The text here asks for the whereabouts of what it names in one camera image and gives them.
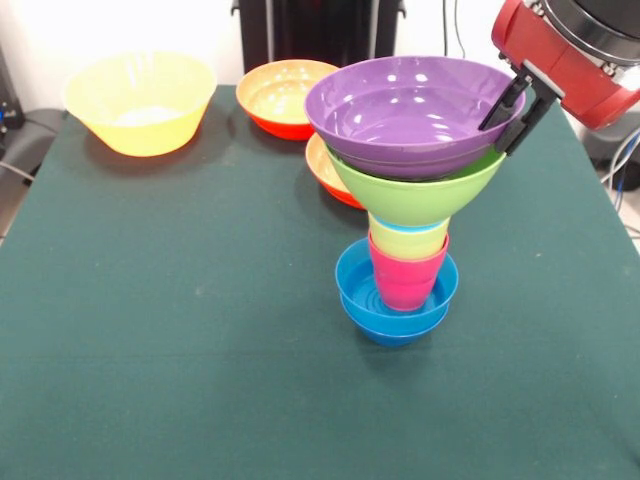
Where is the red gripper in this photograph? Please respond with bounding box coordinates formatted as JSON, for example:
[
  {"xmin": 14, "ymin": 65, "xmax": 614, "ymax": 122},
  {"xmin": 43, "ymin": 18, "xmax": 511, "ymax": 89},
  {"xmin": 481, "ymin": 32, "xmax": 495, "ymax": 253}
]
[{"xmin": 477, "ymin": 0, "xmax": 640, "ymax": 157}]

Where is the purple bowl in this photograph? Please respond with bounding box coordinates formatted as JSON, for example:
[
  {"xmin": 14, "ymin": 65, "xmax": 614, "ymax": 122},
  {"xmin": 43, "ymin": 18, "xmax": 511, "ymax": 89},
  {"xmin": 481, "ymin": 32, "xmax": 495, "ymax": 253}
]
[{"xmin": 303, "ymin": 55, "xmax": 527, "ymax": 181}]

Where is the light green bowl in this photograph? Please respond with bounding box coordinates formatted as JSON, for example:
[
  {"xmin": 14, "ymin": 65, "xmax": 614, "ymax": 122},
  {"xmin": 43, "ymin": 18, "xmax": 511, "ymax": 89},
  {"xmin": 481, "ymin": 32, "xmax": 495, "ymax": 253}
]
[{"xmin": 327, "ymin": 147, "xmax": 508, "ymax": 229}]

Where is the light blue cup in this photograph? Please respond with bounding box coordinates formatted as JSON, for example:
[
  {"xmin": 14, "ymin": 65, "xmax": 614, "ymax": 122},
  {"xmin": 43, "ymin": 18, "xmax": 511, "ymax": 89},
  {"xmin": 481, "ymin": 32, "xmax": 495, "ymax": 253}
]
[{"xmin": 372, "ymin": 215, "xmax": 449, "ymax": 234}]

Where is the yellow-green cup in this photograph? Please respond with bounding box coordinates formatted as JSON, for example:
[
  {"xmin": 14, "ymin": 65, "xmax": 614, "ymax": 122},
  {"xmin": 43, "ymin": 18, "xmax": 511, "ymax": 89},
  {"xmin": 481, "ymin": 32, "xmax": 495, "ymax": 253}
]
[{"xmin": 368, "ymin": 219, "xmax": 450, "ymax": 262}]

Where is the orange bowl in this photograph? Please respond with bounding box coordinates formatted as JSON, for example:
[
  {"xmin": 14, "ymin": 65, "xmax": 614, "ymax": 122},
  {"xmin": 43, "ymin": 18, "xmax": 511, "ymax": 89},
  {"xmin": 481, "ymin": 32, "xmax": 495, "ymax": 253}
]
[
  {"xmin": 305, "ymin": 133, "xmax": 365, "ymax": 210},
  {"xmin": 235, "ymin": 59, "xmax": 340, "ymax": 141}
]

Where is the red cup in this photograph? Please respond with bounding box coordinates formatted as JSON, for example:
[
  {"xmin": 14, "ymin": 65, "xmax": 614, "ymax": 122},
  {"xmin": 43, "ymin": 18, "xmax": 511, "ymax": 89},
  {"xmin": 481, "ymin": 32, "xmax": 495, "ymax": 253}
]
[{"xmin": 367, "ymin": 233, "xmax": 450, "ymax": 314}]

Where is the light blue bowl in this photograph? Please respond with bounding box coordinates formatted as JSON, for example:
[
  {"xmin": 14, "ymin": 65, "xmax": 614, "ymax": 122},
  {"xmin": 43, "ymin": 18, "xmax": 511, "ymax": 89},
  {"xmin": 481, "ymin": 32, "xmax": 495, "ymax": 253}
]
[{"xmin": 334, "ymin": 237, "xmax": 460, "ymax": 322}]

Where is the dark blue bowl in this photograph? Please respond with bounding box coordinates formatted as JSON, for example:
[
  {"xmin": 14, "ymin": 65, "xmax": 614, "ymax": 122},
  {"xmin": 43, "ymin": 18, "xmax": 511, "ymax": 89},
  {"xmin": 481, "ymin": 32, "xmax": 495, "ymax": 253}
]
[{"xmin": 340, "ymin": 299, "xmax": 450, "ymax": 349}]

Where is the black rounded base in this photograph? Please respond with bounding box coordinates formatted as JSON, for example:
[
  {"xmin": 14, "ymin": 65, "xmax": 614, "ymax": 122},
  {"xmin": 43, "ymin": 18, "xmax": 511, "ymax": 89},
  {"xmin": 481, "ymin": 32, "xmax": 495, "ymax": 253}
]
[{"xmin": 583, "ymin": 124, "xmax": 640, "ymax": 174}]

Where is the dark green tablecloth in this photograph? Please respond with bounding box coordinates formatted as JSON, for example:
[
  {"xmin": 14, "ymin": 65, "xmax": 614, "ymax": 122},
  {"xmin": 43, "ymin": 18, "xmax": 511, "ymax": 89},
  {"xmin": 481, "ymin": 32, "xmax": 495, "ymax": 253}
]
[{"xmin": 0, "ymin": 83, "xmax": 640, "ymax": 480}]

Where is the large yellow bowl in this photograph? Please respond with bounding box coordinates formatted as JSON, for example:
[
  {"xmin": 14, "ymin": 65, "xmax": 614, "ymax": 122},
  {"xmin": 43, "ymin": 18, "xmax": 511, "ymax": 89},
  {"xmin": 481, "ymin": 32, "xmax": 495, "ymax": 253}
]
[{"xmin": 62, "ymin": 49, "xmax": 219, "ymax": 158}]

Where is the black chair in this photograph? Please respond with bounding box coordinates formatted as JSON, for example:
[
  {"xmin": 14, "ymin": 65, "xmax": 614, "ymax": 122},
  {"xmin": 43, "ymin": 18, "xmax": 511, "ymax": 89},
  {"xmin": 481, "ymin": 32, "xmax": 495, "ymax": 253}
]
[{"xmin": 0, "ymin": 107, "xmax": 68, "ymax": 181}]

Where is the black wall cable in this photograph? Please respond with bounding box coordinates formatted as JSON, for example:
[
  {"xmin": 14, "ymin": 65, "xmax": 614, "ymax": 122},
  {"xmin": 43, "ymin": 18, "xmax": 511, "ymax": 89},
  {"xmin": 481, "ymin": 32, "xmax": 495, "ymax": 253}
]
[{"xmin": 442, "ymin": 0, "xmax": 469, "ymax": 59}]

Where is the grey blue cable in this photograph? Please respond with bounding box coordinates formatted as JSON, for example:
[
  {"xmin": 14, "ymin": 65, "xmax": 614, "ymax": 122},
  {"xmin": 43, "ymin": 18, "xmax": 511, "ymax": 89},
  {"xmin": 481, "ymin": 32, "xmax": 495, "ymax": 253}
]
[{"xmin": 599, "ymin": 127, "xmax": 640, "ymax": 194}]

